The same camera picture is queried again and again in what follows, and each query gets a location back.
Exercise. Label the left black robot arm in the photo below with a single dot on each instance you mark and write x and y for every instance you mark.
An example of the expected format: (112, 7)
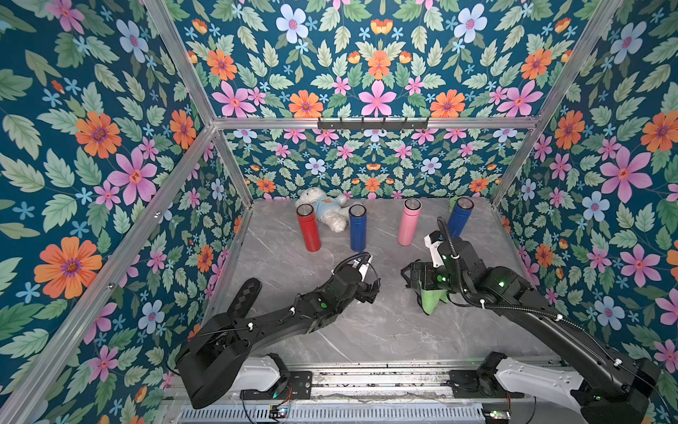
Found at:
(210, 361)

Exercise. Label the white teddy bear plush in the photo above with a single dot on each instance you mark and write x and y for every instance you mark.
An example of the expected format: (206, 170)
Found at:
(331, 211)

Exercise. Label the blue thermos right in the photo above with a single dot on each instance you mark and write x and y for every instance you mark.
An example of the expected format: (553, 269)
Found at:
(459, 216)

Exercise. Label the black wall hook rail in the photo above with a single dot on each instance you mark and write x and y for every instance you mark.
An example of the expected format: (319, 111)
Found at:
(360, 124)

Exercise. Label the pink thermos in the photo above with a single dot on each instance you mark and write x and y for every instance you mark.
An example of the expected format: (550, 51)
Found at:
(409, 221)

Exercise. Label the green microfiber cloth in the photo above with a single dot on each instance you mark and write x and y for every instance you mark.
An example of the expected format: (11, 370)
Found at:
(428, 300)

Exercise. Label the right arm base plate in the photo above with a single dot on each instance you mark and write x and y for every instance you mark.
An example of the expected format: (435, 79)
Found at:
(466, 384)

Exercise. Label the dark blue thermos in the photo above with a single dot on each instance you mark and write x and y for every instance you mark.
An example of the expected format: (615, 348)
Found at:
(358, 227)

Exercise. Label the red thermos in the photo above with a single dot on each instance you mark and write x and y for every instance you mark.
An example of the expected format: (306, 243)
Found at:
(309, 227)

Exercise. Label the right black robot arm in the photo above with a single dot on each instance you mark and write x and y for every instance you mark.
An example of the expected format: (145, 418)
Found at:
(603, 384)

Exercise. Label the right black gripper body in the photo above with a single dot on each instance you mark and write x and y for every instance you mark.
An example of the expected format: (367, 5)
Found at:
(419, 276)

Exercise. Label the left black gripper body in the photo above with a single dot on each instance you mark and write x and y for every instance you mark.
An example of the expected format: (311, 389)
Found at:
(361, 293)

